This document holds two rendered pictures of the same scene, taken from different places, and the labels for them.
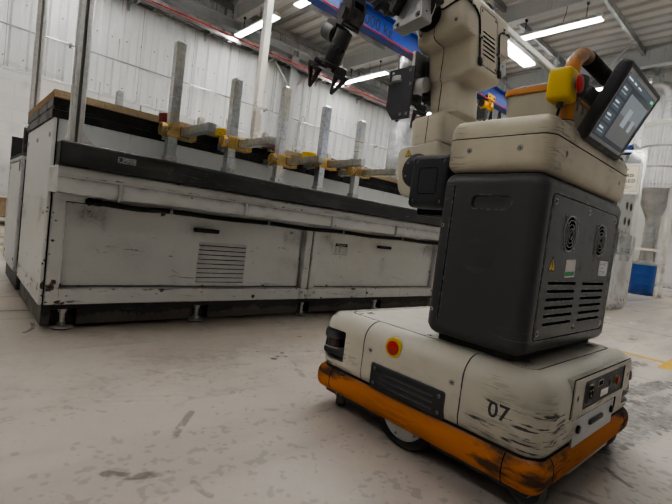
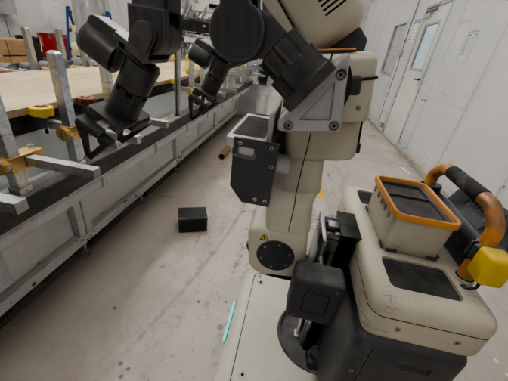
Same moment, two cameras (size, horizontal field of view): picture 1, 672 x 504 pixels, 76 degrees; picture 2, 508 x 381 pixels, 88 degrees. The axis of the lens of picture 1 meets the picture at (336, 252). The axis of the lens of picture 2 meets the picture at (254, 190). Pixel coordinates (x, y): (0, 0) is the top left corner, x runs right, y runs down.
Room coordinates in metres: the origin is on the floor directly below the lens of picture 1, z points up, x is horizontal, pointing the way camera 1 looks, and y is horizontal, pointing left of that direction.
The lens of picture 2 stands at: (0.95, 0.22, 1.22)
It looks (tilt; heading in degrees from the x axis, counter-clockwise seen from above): 28 degrees down; 319
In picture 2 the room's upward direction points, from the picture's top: 8 degrees clockwise
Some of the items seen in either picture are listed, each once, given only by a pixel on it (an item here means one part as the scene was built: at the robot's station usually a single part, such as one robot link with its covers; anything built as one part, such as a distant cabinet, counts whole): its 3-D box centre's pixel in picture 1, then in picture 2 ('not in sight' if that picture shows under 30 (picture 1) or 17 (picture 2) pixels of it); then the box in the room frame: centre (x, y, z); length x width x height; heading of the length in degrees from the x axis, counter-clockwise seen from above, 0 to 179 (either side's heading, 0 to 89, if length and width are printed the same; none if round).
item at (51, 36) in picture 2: not in sight; (55, 48); (11.83, -0.63, 0.41); 0.76 x 0.48 x 0.81; 139
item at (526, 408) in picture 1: (471, 369); (306, 353); (1.24, -0.44, 0.16); 0.67 x 0.64 x 0.25; 42
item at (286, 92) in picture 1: (281, 138); (1, 132); (2.01, 0.32, 0.90); 0.04 x 0.04 x 0.48; 42
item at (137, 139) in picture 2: (332, 164); (88, 131); (2.17, 0.07, 0.84); 0.43 x 0.03 x 0.04; 42
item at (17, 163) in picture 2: (282, 161); (18, 160); (2.02, 0.30, 0.81); 0.14 x 0.06 x 0.05; 132
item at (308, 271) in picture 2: (435, 188); (289, 259); (1.32, -0.28, 0.68); 0.28 x 0.27 x 0.25; 132
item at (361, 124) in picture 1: (356, 165); (110, 109); (2.35, -0.05, 0.88); 0.04 x 0.04 x 0.48; 42
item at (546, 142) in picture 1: (523, 227); (363, 284); (1.17, -0.50, 0.59); 0.55 x 0.34 x 0.83; 132
